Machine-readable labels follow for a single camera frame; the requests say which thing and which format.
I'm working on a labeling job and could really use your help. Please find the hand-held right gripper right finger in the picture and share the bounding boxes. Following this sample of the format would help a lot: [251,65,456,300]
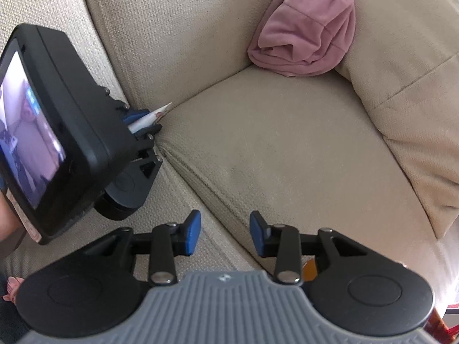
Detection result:
[248,210,369,286]

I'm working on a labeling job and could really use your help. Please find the person's left forearm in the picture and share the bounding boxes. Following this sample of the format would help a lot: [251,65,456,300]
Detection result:
[0,193,21,241]

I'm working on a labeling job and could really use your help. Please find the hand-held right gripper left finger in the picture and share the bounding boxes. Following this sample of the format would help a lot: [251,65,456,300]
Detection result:
[82,209,202,287]

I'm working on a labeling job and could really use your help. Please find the beige fabric sofa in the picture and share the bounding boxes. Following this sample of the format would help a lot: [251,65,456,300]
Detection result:
[0,0,459,330]

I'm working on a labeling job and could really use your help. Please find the white paper card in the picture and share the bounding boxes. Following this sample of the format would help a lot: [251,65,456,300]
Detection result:
[128,102,173,133]

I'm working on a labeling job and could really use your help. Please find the pink cloth garment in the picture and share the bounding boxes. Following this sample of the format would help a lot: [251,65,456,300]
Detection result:
[248,0,356,78]

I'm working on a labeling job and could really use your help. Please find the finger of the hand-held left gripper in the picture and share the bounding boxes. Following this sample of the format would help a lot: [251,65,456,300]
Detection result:
[131,124,164,183]
[114,99,151,126]

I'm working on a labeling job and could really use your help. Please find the beige sofa cushion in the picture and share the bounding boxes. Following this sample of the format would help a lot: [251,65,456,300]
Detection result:
[335,0,459,240]

